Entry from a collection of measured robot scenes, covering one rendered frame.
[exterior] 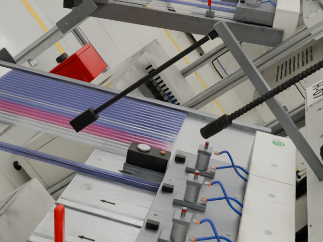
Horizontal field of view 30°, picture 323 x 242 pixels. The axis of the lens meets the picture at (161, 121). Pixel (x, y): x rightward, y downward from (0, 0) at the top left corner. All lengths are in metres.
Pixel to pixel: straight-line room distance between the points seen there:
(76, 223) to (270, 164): 0.36
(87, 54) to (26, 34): 1.47
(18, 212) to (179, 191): 0.61
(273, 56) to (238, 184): 1.11
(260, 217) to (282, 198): 0.08
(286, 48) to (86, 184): 1.19
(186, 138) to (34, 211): 0.46
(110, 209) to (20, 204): 0.54
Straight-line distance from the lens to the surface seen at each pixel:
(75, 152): 2.42
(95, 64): 1.82
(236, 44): 0.88
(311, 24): 2.06
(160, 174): 1.09
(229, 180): 1.03
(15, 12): 3.33
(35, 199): 1.56
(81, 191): 1.03
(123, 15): 2.17
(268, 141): 1.16
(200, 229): 0.89
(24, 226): 1.48
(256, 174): 1.03
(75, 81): 1.43
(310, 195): 0.93
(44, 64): 3.23
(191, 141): 1.27
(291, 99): 2.17
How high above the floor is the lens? 1.54
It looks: 22 degrees down
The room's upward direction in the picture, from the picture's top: 58 degrees clockwise
